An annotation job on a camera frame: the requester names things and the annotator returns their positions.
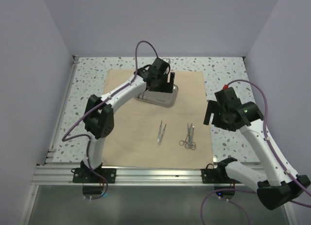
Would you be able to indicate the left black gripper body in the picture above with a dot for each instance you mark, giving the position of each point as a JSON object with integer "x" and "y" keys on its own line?
{"x": 161, "y": 85}

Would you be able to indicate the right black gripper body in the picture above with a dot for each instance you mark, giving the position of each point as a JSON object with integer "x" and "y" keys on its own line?
{"x": 220, "y": 119}

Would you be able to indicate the steel instrument tray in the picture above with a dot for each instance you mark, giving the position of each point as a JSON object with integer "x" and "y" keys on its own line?
{"x": 159, "y": 98}

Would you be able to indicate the steel needle holder clamp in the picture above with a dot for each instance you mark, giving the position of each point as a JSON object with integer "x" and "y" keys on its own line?
{"x": 184, "y": 142}

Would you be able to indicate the steel surgical scissors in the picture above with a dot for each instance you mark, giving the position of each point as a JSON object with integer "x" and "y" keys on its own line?
{"x": 189, "y": 139}

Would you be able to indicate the beige cloth wrap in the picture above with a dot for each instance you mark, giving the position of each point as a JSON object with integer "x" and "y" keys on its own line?
{"x": 152, "y": 136}

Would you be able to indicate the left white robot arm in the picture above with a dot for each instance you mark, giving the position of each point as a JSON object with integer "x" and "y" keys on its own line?
{"x": 100, "y": 111}

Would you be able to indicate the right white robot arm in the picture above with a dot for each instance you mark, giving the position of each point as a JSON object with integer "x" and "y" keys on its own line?
{"x": 280, "y": 182}

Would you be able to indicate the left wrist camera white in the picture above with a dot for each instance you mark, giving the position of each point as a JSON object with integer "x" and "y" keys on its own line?
{"x": 167, "y": 60}

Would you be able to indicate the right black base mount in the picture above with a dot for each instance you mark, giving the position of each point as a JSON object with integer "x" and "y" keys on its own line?
{"x": 211, "y": 175}

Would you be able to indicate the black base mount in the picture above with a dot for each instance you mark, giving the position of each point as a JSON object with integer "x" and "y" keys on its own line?
{"x": 84, "y": 175}
{"x": 211, "y": 175}

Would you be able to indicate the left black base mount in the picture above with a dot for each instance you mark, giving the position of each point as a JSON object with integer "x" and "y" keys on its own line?
{"x": 84, "y": 175}

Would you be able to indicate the left aluminium side rail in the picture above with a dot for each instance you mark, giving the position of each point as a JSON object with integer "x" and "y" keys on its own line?
{"x": 51, "y": 149}

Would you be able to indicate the aluminium front rail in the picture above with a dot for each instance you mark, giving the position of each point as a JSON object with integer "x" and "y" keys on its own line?
{"x": 59, "y": 174}

